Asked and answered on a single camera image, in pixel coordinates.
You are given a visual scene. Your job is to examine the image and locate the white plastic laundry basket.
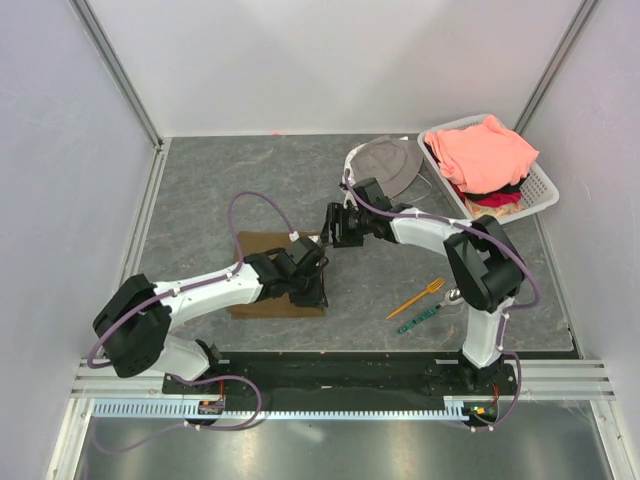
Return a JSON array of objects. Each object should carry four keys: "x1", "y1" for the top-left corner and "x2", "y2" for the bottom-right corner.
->
[{"x1": 417, "y1": 114, "x2": 559, "y2": 225}]

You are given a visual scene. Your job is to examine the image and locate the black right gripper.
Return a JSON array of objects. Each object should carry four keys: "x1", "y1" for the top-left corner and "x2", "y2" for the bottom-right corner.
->
[{"x1": 320, "y1": 202, "x2": 371, "y2": 248}]

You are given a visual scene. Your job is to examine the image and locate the grey bucket hat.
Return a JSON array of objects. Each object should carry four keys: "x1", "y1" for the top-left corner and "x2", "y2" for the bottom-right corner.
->
[{"x1": 344, "y1": 135, "x2": 424, "y2": 197}]

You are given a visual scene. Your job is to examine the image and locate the spoon with green handle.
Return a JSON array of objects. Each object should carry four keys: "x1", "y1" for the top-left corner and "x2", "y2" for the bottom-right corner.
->
[{"x1": 396, "y1": 288, "x2": 463, "y2": 335}]

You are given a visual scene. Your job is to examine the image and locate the grey slotted cable duct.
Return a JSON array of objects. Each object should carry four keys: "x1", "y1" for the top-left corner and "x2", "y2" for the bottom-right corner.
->
[{"x1": 92, "y1": 398, "x2": 471, "y2": 421}]

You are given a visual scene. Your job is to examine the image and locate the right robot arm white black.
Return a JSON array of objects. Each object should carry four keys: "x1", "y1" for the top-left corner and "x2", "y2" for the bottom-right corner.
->
[{"x1": 321, "y1": 178, "x2": 531, "y2": 394}]

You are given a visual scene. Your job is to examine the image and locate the salmon pink folded garment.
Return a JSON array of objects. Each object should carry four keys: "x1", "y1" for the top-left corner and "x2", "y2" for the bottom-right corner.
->
[{"x1": 424, "y1": 115, "x2": 539, "y2": 194}]

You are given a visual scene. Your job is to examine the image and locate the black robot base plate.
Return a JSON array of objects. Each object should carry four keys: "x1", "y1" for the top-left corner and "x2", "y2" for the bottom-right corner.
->
[{"x1": 162, "y1": 351, "x2": 516, "y2": 401}]

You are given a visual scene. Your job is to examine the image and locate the red and dark clothes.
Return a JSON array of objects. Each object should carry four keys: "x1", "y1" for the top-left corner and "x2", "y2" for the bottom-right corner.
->
[{"x1": 450, "y1": 178, "x2": 525, "y2": 218}]

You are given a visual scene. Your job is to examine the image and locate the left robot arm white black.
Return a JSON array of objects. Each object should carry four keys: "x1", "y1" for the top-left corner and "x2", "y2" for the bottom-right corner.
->
[{"x1": 87, "y1": 236, "x2": 328, "y2": 393}]

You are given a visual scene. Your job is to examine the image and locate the orange plastic fork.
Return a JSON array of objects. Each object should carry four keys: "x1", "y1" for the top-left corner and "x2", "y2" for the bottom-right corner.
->
[{"x1": 386, "y1": 277, "x2": 446, "y2": 320}]

